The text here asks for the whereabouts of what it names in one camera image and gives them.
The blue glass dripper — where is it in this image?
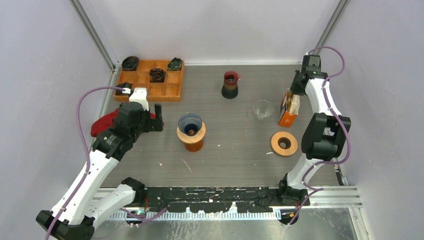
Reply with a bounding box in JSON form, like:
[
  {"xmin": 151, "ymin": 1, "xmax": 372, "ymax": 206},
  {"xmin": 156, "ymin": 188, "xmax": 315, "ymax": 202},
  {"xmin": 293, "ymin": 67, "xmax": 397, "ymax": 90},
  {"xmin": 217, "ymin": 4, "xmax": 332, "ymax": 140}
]
[{"xmin": 177, "ymin": 113, "xmax": 203, "ymax": 136}]

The wooden dripper ring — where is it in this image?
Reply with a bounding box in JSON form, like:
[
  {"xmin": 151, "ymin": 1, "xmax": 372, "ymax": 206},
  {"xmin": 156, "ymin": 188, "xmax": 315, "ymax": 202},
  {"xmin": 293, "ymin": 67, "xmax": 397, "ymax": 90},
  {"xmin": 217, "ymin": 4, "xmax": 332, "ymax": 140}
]
[
  {"xmin": 270, "ymin": 131, "xmax": 299, "ymax": 158},
  {"xmin": 176, "ymin": 121, "xmax": 207, "ymax": 145}
]

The orange glass carafe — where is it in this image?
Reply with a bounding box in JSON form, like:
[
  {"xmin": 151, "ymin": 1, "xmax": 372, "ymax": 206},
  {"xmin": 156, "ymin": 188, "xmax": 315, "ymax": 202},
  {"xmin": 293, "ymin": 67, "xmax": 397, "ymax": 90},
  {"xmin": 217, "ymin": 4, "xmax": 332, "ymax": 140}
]
[{"xmin": 184, "ymin": 140, "xmax": 204, "ymax": 152}]

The orange coffee filter box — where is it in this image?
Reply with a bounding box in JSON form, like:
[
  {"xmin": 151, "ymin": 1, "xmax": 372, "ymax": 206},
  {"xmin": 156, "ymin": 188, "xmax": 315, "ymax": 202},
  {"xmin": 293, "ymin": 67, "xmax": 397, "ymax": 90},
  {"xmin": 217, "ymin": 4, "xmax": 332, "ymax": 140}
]
[{"xmin": 278, "ymin": 88, "xmax": 301, "ymax": 128}]

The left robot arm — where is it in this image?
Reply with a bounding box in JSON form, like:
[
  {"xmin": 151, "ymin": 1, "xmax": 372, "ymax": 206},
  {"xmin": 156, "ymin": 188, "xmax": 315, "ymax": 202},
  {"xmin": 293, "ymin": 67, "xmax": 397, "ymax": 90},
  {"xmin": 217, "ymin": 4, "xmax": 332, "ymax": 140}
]
[{"xmin": 35, "ymin": 102, "xmax": 164, "ymax": 240}]

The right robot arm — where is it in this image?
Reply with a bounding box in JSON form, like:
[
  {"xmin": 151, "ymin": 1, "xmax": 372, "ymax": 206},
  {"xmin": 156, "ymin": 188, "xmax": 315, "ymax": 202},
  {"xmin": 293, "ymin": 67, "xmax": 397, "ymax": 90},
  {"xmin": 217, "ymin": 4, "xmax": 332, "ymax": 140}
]
[{"xmin": 277, "ymin": 54, "xmax": 351, "ymax": 206}]

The clear glass dripper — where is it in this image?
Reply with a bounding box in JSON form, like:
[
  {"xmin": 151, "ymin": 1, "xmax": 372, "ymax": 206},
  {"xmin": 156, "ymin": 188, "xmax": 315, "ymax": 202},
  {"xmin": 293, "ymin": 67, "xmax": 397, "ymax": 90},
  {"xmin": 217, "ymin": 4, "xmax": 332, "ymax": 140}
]
[{"xmin": 252, "ymin": 99, "xmax": 274, "ymax": 120}]

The red cloth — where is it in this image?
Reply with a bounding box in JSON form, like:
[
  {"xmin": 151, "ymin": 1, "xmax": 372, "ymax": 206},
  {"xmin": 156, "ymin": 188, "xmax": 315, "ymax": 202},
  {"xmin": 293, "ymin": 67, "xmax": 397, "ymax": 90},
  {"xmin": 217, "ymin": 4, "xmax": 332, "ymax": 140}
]
[{"xmin": 90, "ymin": 109, "xmax": 165, "ymax": 138}]

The green coil bottom left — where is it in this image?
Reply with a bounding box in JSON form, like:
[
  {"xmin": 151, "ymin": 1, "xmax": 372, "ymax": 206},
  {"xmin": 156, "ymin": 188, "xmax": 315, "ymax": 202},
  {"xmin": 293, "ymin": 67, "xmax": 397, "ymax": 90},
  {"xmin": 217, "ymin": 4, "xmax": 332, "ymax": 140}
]
[{"xmin": 115, "ymin": 82, "xmax": 133, "ymax": 97}]

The green coil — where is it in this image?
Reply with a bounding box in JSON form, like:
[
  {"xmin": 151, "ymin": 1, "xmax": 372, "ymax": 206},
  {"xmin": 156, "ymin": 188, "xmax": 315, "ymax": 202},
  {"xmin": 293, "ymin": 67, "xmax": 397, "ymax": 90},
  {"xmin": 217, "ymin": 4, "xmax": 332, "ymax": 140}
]
[
  {"xmin": 115, "ymin": 82, "xmax": 133, "ymax": 97},
  {"xmin": 167, "ymin": 57, "xmax": 183, "ymax": 71}
]

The green coil top right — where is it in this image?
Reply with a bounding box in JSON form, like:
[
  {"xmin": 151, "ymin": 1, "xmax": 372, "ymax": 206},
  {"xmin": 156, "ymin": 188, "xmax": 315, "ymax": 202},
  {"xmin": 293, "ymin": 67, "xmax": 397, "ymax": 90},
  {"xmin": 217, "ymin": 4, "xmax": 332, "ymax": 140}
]
[{"xmin": 167, "ymin": 57, "xmax": 183, "ymax": 71}]

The red black carafe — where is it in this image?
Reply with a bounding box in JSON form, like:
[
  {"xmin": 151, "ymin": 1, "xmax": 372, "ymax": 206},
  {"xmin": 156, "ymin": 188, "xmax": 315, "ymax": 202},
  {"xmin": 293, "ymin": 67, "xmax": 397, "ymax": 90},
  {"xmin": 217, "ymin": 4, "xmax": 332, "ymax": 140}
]
[{"xmin": 221, "ymin": 70, "xmax": 241, "ymax": 99}]

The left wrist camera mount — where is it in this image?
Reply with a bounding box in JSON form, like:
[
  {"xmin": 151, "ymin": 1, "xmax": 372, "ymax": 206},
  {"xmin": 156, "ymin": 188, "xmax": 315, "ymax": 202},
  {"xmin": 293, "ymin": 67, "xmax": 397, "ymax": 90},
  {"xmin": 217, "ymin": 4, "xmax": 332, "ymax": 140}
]
[{"xmin": 122, "ymin": 87, "xmax": 150, "ymax": 111}]

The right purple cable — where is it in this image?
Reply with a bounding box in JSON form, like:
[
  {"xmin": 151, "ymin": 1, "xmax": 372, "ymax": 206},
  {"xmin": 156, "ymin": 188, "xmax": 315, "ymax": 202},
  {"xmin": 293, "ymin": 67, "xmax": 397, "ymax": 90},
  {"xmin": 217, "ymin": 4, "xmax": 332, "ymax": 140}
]
[{"xmin": 288, "ymin": 45, "xmax": 352, "ymax": 226}]

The purple cable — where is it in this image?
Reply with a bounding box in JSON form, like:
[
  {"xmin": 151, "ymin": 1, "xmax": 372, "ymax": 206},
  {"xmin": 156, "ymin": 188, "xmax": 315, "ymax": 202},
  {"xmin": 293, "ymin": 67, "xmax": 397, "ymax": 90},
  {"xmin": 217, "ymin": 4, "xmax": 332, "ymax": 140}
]
[
  {"xmin": 288, "ymin": 45, "xmax": 352, "ymax": 226},
  {"xmin": 44, "ymin": 86, "xmax": 167, "ymax": 240}
]

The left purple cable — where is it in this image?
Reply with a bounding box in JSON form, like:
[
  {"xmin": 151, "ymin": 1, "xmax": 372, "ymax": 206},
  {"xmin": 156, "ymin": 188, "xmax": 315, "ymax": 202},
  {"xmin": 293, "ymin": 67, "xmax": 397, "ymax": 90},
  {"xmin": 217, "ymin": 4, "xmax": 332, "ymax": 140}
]
[{"xmin": 44, "ymin": 86, "xmax": 167, "ymax": 240}]

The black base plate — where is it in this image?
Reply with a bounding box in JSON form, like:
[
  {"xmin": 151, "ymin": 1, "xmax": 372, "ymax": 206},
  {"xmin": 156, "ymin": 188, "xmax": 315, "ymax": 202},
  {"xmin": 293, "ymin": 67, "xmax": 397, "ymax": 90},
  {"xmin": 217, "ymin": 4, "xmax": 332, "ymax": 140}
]
[{"xmin": 129, "ymin": 186, "xmax": 307, "ymax": 214}]

